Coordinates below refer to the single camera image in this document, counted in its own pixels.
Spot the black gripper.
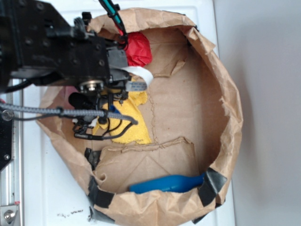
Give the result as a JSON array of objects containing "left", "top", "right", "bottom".
[{"left": 68, "top": 39, "right": 131, "bottom": 110}]

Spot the yellow cloth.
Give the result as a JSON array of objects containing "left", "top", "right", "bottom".
[{"left": 92, "top": 91, "right": 151, "bottom": 145}]

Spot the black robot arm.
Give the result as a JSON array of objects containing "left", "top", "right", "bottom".
[{"left": 0, "top": 0, "right": 131, "bottom": 105}]

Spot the red crumpled cloth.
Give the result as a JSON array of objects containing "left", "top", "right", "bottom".
[{"left": 125, "top": 32, "right": 152, "bottom": 67}]

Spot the white plastic tray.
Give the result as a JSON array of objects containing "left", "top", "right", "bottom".
[{"left": 13, "top": 0, "right": 236, "bottom": 226}]

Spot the brown paper bag bin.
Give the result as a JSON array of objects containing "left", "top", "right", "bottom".
[{"left": 38, "top": 8, "right": 243, "bottom": 226}]

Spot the blue plastic bottle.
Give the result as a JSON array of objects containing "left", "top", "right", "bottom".
[{"left": 129, "top": 173, "right": 205, "bottom": 194}]

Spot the grey braided cable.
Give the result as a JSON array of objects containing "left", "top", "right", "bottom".
[{"left": 0, "top": 103, "right": 139, "bottom": 125}]

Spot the white ribbon cable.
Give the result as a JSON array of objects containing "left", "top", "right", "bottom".
[{"left": 121, "top": 65, "right": 154, "bottom": 92}]

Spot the red green wire bundle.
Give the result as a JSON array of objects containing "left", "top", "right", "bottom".
[{"left": 97, "top": 0, "right": 129, "bottom": 51}]

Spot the black bracket plate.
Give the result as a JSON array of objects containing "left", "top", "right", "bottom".
[{"left": 0, "top": 107, "right": 14, "bottom": 172}]

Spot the aluminium frame rail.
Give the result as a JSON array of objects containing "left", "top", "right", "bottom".
[{"left": 0, "top": 79, "right": 24, "bottom": 226}]

